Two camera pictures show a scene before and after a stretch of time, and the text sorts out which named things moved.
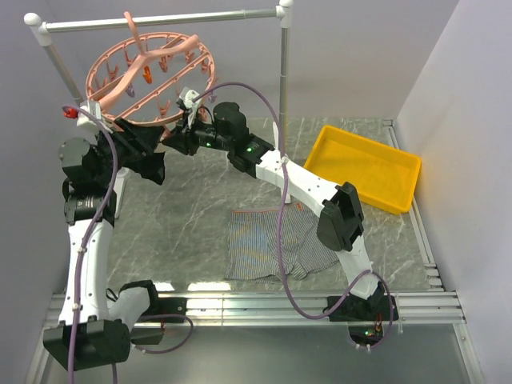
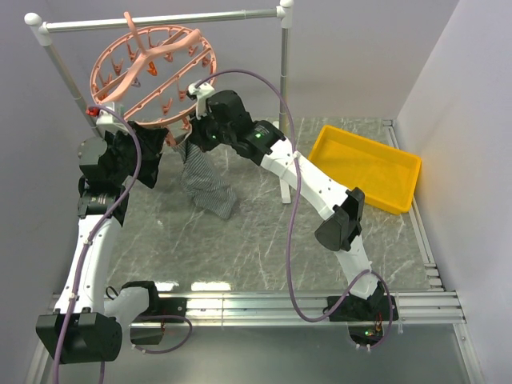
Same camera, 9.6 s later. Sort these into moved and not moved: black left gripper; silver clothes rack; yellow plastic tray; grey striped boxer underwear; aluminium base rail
Moved: grey striped boxer underwear; black left gripper
Not moved: yellow plastic tray; silver clothes rack; aluminium base rail
